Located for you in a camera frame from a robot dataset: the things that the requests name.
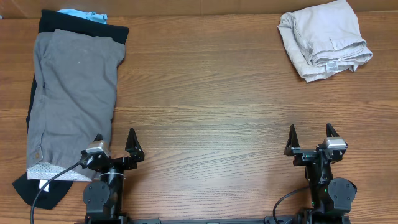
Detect right black cable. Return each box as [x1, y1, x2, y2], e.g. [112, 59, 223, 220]
[272, 185, 311, 224]

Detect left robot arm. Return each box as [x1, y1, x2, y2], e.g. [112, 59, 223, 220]
[81, 128, 145, 224]

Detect folded beige shorts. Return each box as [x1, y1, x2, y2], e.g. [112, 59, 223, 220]
[277, 0, 373, 83]

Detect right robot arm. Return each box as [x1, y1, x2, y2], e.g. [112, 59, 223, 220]
[281, 123, 357, 224]

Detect left black cable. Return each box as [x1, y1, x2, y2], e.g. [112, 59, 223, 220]
[29, 158, 86, 224]

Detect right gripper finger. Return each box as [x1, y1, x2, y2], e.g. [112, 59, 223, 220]
[326, 123, 340, 138]
[284, 124, 300, 156]

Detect light blue garment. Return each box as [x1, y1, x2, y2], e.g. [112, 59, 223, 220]
[58, 9, 108, 24]

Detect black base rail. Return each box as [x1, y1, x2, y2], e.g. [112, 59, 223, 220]
[76, 215, 351, 224]

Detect grey shorts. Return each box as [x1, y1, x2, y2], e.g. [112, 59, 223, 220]
[26, 28, 126, 182]

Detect black cable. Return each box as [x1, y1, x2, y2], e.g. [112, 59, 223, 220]
[29, 158, 86, 224]
[272, 185, 311, 224]

